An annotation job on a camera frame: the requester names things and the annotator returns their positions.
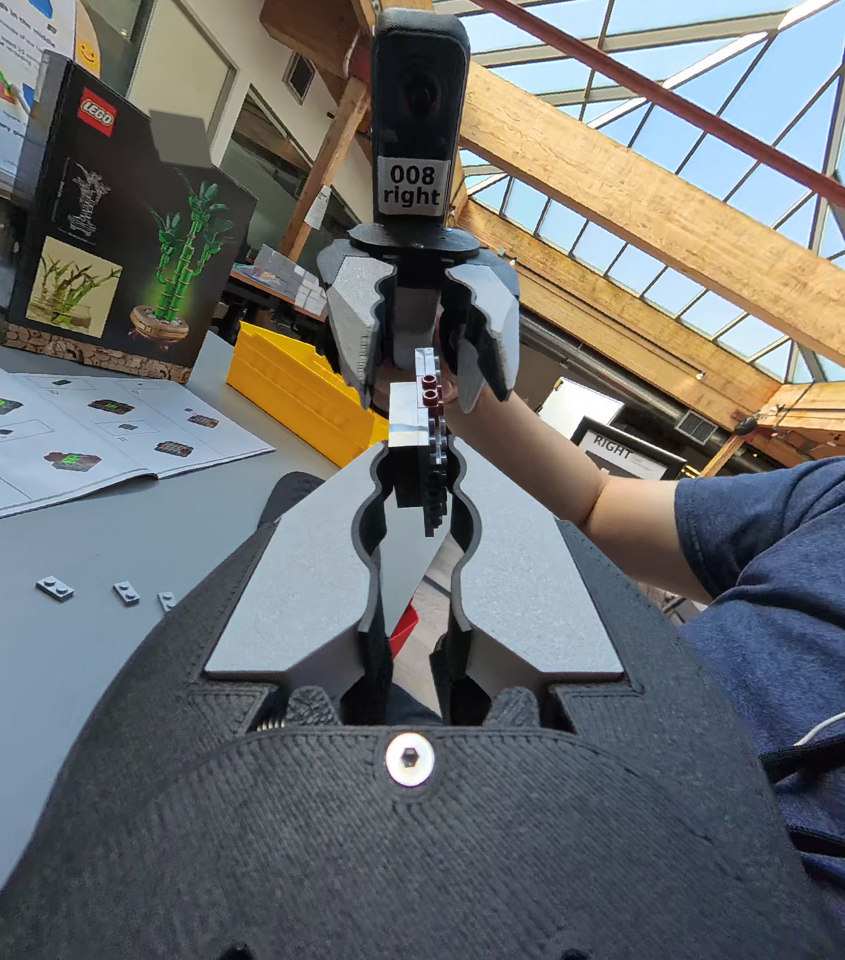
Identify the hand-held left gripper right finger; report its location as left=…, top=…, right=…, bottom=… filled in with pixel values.
left=433, top=437, right=626, bottom=725

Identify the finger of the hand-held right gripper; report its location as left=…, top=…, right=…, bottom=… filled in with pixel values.
left=323, top=253, right=400, bottom=412
left=443, top=249, right=523, bottom=415

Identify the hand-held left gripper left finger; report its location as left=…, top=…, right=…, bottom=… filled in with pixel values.
left=203, top=441, right=392, bottom=725

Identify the grey lego assembly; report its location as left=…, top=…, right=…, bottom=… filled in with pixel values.
left=388, top=346, right=457, bottom=537

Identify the person's right forearm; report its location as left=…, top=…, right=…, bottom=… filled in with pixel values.
left=437, top=375, right=716, bottom=605

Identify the black lego set box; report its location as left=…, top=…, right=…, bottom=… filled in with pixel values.
left=0, top=51, right=259, bottom=385

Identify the stack of grey blocks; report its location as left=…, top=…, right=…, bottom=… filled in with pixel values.
left=251, top=243, right=330, bottom=316

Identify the yellow plastic bin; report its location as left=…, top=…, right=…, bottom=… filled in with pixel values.
left=226, top=321, right=391, bottom=468

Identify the red plastic object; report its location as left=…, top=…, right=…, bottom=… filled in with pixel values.
left=390, top=603, right=420, bottom=661

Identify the white board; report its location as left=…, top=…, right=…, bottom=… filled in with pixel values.
left=538, top=377, right=625, bottom=440

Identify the black framed tag sign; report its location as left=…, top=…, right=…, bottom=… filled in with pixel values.
left=571, top=416, right=688, bottom=481

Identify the person in blue shirt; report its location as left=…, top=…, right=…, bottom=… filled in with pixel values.
left=673, top=450, right=845, bottom=960

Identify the red ceiling pipe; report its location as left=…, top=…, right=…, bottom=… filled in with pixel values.
left=467, top=0, right=845, bottom=219

